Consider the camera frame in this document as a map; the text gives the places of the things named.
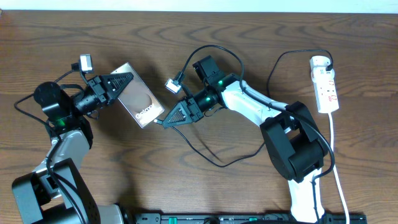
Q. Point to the Galaxy smartphone with reflective screen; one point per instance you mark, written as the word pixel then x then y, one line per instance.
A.
pixel 137 98

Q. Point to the white power strip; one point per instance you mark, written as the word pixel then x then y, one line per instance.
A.
pixel 325 90

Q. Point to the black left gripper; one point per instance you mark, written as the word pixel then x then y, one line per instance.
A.
pixel 99 89

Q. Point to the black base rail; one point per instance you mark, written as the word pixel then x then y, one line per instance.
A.
pixel 236 218

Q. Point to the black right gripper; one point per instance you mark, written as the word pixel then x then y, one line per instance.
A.
pixel 188 111

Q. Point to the white USB charger plug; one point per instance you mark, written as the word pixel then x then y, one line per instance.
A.
pixel 319 61

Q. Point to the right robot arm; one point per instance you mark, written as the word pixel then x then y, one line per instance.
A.
pixel 294 143

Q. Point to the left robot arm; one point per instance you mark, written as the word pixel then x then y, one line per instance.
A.
pixel 55 192

